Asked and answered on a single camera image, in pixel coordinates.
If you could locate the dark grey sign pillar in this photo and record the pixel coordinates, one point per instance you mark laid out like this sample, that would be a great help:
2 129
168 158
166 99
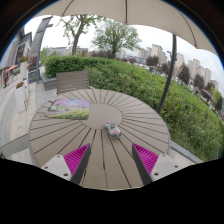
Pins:
36 43

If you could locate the round-crowned leafy tree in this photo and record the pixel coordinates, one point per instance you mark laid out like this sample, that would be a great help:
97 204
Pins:
115 33

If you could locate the low white flower planter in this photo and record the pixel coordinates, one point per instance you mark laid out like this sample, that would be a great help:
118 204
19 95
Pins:
20 96

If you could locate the floral print mouse pad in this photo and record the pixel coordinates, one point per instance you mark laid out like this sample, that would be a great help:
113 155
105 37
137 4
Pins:
68 109

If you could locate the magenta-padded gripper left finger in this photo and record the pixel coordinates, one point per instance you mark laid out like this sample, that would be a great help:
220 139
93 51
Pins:
68 161

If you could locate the beige cantilever patio umbrella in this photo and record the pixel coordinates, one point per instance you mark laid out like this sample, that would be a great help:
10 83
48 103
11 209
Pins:
100 8

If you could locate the beige apartment blocks group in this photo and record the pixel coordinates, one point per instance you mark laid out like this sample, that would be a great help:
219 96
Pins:
156 51

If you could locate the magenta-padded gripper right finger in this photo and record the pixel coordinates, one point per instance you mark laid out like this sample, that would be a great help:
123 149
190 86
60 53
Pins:
150 160

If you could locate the grey transparent computer mouse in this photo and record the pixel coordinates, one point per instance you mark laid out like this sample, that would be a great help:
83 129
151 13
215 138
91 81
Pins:
112 130

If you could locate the thin-crowned leaning tree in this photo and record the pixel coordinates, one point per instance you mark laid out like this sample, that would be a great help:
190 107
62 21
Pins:
76 38

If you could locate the green trimmed hedge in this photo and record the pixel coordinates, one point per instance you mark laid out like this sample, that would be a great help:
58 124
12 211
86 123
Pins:
140 86

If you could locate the grey shopfront building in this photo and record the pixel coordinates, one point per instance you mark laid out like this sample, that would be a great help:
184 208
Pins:
11 56

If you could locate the tall white flower planter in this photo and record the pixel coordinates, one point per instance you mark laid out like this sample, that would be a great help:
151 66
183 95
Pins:
23 70

